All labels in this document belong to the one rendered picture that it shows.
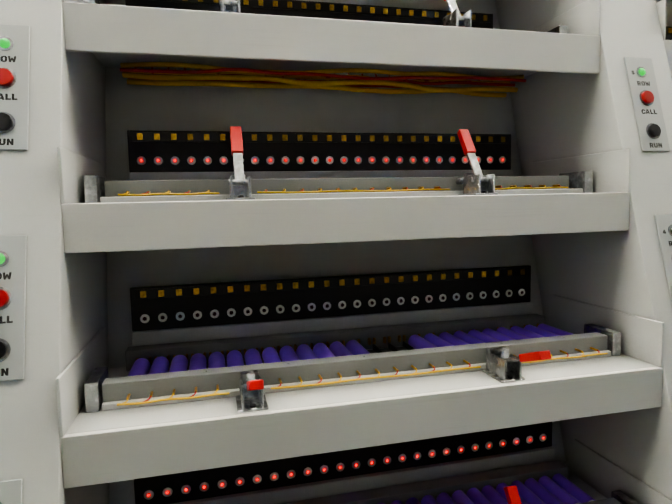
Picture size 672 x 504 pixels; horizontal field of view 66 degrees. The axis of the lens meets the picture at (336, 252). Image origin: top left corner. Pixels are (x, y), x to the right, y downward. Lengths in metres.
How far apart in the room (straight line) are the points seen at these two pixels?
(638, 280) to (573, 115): 0.24
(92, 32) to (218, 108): 0.23
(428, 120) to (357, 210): 0.33
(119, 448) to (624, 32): 0.73
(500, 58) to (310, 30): 0.23
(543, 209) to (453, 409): 0.24
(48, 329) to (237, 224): 0.19
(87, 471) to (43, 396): 0.07
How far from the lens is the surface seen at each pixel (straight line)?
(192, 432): 0.50
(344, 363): 0.55
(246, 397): 0.53
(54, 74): 0.57
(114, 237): 0.52
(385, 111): 0.81
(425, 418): 0.54
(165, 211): 0.51
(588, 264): 0.75
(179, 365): 0.59
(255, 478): 0.68
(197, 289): 0.66
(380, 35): 0.62
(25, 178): 0.54
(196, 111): 0.76
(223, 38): 0.59
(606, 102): 0.74
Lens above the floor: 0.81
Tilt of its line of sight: 10 degrees up
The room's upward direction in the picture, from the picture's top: 5 degrees counter-clockwise
